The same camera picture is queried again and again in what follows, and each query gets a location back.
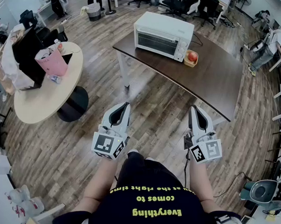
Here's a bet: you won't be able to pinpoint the grey laundry basket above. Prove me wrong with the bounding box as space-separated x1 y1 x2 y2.
85 2 103 22

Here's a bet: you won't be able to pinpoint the white glass oven door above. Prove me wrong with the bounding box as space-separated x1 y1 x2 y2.
134 25 183 57

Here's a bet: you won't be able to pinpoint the large black bag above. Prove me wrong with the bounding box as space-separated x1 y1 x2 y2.
11 26 47 91

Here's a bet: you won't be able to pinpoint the yellow bowl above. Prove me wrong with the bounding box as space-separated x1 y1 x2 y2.
183 49 199 68

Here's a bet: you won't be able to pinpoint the blue label plastic bottle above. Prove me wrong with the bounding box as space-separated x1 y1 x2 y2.
47 74 62 85

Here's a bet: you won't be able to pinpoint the white desk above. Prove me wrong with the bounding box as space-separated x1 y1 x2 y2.
209 0 235 25

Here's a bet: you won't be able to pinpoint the person's left forearm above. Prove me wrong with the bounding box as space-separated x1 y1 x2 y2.
70 156 120 213

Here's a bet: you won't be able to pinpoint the crumpled beige plastic bag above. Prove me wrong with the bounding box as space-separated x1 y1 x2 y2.
0 23 36 96

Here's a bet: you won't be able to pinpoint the black floor cable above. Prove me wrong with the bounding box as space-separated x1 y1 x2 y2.
212 171 254 198

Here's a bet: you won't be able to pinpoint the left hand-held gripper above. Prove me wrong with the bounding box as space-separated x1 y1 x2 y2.
89 101 134 161

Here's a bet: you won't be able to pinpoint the white plastic bags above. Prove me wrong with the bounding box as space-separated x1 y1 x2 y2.
4 184 46 219

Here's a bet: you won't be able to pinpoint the thin black cable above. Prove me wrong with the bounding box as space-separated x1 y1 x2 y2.
192 32 203 47

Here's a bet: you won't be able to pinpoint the small black pouch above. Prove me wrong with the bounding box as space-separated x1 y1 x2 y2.
61 53 74 66

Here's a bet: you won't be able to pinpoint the round beige table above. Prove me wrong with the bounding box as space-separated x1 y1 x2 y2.
11 41 90 125

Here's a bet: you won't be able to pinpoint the person's right forearm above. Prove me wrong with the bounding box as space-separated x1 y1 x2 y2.
188 161 216 214

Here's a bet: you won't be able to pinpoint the person's black trousers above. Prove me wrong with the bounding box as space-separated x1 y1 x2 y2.
114 150 182 192

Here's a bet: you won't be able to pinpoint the person's black printed shirt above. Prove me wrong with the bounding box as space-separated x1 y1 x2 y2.
50 169 242 224

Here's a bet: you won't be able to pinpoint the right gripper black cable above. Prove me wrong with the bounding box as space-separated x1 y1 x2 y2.
183 151 192 189

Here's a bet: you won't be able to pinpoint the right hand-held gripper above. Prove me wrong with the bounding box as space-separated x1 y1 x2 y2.
182 103 223 165

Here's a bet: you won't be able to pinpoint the dark wooden table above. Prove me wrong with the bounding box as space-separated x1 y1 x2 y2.
111 27 246 128

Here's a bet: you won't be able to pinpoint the pink paper bag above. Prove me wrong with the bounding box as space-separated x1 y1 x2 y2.
34 46 69 77

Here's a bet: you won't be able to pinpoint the standing fan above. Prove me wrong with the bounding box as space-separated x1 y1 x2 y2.
239 0 253 11

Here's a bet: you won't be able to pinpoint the red label plastic bottle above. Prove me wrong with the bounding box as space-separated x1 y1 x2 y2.
54 38 65 54

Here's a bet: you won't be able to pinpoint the white grey round appliance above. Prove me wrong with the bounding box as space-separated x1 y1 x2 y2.
238 178 281 212

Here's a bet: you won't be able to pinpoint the white oven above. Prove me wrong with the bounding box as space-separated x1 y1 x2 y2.
133 9 196 65

